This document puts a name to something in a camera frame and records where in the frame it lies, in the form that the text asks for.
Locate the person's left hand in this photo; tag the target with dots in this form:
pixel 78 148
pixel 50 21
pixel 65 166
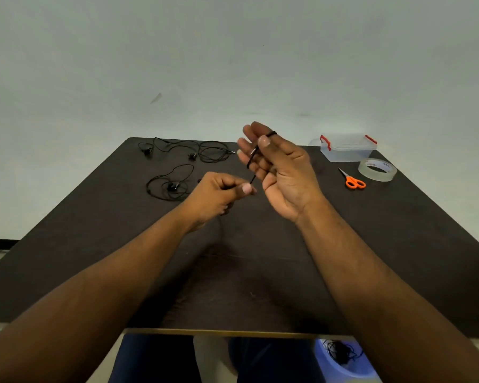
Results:
pixel 211 197

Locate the person's right hand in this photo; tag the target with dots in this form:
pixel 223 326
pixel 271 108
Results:
pixel 289 179

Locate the clear plastic box red latches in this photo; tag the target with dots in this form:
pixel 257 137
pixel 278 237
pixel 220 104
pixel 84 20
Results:
pixel 347 153

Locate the clear tape roll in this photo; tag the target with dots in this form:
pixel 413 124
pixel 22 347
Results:
pixel 377 178

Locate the person's right forearm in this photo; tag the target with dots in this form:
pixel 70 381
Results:
pixel 383 299

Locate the person's left forearm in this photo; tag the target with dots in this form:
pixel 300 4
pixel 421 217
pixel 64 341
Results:
pixel 96 299

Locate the dark blue trousers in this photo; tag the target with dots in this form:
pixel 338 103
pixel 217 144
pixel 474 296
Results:
pixel 155 362

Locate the blue plastic bin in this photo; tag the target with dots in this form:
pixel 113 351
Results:
pixel 327 370

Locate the black skirting board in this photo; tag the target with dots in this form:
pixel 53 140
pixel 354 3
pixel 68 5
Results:
pixel 4 244

